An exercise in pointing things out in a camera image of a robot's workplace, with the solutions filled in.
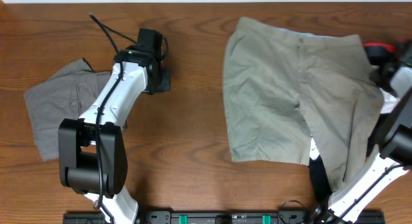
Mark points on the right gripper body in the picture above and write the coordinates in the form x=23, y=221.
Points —
x=385, y=64

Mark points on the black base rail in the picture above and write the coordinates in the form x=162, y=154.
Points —
x=165, y=217

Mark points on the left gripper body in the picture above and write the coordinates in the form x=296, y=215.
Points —
x=163, y=83

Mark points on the khaki shorts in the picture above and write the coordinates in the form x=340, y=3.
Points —
x=285, y=90

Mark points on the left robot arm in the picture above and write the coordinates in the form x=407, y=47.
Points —
x=92, y=156

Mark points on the black garment with red band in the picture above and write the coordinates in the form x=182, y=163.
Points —
x=378, y=54

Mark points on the white shirt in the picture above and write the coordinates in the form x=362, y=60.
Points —
x=342, y=107

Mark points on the folded grey shorts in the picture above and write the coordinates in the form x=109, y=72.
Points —
x=66, y=94

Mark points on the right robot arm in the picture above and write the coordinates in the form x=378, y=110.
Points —
x=391, y=157

